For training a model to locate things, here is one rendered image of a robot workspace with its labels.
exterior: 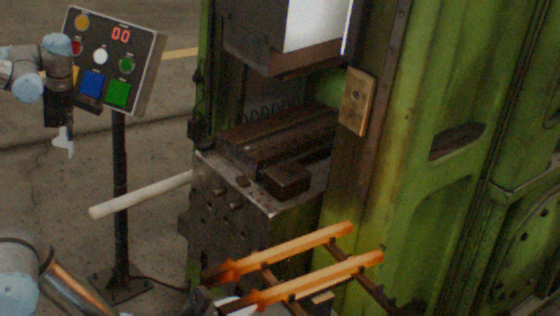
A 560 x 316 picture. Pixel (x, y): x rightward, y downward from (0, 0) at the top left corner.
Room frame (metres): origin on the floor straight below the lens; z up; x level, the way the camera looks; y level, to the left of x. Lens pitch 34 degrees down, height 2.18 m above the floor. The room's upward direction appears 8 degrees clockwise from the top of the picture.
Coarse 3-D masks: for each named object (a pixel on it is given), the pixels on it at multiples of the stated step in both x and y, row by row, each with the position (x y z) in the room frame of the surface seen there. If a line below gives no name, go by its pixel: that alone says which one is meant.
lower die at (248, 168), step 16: (288, 112) 2.03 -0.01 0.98; (304, 112) 2.02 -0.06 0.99; (320, 112) 2.02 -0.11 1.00; (240, 128) 1.89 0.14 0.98; (256, 128) 1.89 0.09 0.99; (272, 128) 1.90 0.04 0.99; (304, 128) 1.91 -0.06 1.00; (320, 128) 1.94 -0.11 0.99; (336, 128) 1.95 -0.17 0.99; (224, 144) 1.81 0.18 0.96; (272, 144) 1.80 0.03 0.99; (304, 144) 1.84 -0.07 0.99; (240, 160) 1.75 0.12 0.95; (256, 160) 1.71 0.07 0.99; (272, 160) 1.75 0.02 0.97; (256, 176) 1.71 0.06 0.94
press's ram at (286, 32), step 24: (216, 0) 1.87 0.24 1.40; (240, 0) 1.80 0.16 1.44; (264, 0) 1.73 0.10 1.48; (288, 0) 1.67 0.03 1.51; (312, 0) 1.72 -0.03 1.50; (336, 0) 1.79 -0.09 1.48; (240, 24) 1.79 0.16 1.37; (264, 24) 1.73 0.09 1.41; (288, 24) 1.67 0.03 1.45; (312, 24) 1.73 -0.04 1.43; (336, 24) 1.80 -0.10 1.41; (288, 48) 1.68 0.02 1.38
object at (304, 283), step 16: (368, 256) 1.35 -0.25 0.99; (320, 272) 1.27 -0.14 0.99; (336, 272) 1.28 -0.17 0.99; (352, 272) 1.31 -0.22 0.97; (272, 288) 1.20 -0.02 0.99; (288, 288) 1.20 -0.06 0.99; (304, 288) 1.22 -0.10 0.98; (224, 304) 1.12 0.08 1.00; (240, 304) 1.13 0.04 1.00; (256, 304) 1.15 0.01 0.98
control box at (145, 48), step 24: (72, 24) 2.11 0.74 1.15; (96, 24) 2.09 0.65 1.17; (120, 24) 2.07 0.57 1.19; (96, 48) 2.05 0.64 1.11; (120, 48) 2.03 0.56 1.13; (144, 48) 2.02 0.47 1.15; (96, 72) 2.01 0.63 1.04; (120, 72) 1.99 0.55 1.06; (144, 72) 1.97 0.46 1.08; (144, 96) 1.97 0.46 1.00
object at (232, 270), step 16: (336, 224) 1.46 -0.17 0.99; (352, 224) 1.47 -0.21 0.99; (304, 240) 1.38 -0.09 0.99; (320, 240) 1.40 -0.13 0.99; (256, 256) 1.30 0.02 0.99; (272, 256) 1.31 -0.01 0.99; (208, 272) 1.21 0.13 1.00; (224, 272) 1.22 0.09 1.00; (240, 272) 1.24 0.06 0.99; (208, 288) 1.19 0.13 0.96
